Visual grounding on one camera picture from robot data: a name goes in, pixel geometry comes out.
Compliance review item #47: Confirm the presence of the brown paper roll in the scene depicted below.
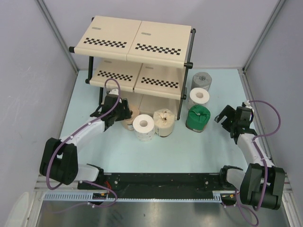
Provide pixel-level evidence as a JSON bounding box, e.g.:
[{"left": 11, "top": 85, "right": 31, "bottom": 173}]
[{"left": 122, "top": 105, "right": 140, "bottom": 131}]

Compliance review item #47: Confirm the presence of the white dotted paper roll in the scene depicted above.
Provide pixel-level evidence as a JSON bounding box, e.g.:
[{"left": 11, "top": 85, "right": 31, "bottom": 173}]
[{"left": 133, "top": 114, "right": 155, "bottom": 141}]

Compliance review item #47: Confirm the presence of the white flowered paper roll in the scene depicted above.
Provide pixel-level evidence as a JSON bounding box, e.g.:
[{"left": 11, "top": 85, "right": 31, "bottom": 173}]
[{"left": 188, "top": 87, "right": 210, "bottom": 108}]

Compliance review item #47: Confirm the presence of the cream paper roll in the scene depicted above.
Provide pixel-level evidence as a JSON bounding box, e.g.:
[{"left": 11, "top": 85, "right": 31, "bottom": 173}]
[{"left": 153, "top": 109, "right": 175, "bottom": 137}]

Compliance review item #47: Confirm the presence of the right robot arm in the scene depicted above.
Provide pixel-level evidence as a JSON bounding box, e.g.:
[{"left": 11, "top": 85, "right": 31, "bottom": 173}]
[{"left": 214, "top": 105, "right": 285, "bottom": 210}]

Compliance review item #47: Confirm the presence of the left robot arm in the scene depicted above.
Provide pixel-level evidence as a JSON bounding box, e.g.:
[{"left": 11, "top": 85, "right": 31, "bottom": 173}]
[{"left": 39, "top": 95, "right": 132, "bottom": 190}]

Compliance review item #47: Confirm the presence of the beige three-tier shelf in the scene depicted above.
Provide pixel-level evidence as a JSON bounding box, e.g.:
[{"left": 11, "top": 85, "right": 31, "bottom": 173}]
[{"left": 69, "top": 16, "right": 196, "bottom": 119}]

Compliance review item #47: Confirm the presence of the green wrapped paper roll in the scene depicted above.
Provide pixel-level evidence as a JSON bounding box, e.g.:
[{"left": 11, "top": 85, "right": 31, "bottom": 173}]
[{"left": 186, "top": 105, "right": 211, "bottom": 132}]

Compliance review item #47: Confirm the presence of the grey wrapped paper roll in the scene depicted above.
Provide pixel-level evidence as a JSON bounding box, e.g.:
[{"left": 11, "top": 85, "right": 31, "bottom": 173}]
[{"left": 191, "top": 72, "right": 212, "bottom": 91}]

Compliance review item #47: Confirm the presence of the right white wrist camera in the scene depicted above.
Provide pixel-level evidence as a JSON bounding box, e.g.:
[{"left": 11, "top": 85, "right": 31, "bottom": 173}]
[{"left": 242, "top": 100, "right": 254, "bottom": 112}]

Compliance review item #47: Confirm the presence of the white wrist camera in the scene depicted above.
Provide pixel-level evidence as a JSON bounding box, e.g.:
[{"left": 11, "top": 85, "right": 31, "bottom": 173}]
[
  {"left": 242, "top": 100, "right": 254, "bottom": 112},
  {"left": 107, "top": 88, "right": 119, "bottom": 96}
]

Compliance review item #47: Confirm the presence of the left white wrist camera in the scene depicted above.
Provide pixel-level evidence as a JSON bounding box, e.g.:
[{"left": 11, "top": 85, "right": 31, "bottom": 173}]
[{"left": 107, "top": 88, "right": 119, "bottom": 96}]

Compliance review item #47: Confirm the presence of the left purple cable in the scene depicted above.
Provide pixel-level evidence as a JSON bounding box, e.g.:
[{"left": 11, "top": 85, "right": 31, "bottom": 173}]
[{"left": 45, "top": 79, "right": 123, "bottom": 209}]

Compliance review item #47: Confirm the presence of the grey slotted cable duct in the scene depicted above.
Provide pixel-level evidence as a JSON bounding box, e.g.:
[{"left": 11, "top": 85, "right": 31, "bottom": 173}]
[{"left": 44, "top": 191, "right": 223, "bottom": 203}]

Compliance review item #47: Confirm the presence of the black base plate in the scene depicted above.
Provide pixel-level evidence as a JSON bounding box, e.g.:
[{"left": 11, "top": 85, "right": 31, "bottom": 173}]
[{"left": 78, "top": 173, "right": 235, "bottom": 203}]

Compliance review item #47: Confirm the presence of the aluminium frame rail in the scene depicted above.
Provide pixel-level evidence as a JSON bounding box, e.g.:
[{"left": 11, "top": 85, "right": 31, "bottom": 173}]
[{"left": 34, "top": 174, "right": 80, "bottom": 192}]

